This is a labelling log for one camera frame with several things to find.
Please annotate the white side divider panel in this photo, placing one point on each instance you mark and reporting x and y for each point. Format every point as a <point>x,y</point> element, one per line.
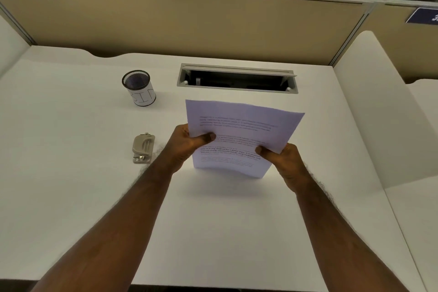
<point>383,107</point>
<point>12,45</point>

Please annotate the person's left thumb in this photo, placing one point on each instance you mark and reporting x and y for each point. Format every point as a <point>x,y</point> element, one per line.
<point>204,138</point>

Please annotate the person's left forearm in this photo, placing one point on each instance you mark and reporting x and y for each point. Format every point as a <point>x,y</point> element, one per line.
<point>106,226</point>

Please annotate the person's left hand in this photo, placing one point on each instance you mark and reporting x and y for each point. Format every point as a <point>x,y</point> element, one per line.
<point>181,146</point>

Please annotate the person's right thumb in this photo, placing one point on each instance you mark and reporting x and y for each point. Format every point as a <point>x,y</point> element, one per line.
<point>265,151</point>

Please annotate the blue number sign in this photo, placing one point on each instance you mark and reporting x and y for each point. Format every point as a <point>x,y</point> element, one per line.
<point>423,16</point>

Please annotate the person's right forearm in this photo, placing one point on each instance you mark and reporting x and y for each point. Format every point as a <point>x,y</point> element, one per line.
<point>345,233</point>

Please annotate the black mesh pen cup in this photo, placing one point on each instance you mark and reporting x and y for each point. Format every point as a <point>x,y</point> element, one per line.
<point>138,88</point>

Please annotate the beige hole punch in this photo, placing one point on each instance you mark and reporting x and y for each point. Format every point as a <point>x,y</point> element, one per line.
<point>143,148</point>

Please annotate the person's right hand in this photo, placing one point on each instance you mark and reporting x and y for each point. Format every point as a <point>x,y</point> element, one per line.
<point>286,161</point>

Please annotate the white printed paper sheets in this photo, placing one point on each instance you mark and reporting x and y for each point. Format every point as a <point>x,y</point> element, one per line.
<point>239,131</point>

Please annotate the beige cubicle partition panel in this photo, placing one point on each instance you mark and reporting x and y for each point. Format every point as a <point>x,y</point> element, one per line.
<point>184,25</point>
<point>407,42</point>

